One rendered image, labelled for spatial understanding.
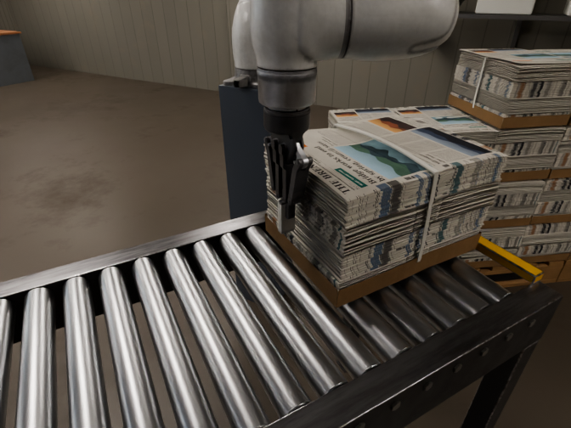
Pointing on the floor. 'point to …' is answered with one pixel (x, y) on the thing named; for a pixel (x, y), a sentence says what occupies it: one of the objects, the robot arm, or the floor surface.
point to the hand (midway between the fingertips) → (286, 215)
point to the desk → (13, 59)
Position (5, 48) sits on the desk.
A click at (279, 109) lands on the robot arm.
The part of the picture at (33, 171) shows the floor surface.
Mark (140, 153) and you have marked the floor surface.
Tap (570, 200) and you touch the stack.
